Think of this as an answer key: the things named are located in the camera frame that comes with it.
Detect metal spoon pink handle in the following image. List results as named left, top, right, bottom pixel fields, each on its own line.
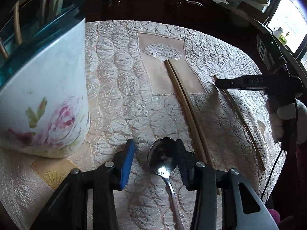
left=147, top=138, right=184, bottom=229

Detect thin wooden chopstick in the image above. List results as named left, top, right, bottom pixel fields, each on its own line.
left=214, top=85, right=268, bottom=172

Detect dark wood kitchen cabinets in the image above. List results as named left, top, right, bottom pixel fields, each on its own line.
left=84, top=0, right=264, bottom=29

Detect white gloved hand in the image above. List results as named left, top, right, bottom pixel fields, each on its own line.
left=265, top=96, right=306, bottom=145

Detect floral white utensil holder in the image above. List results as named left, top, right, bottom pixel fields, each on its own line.
left=1, top=5, right=90, bottom=158

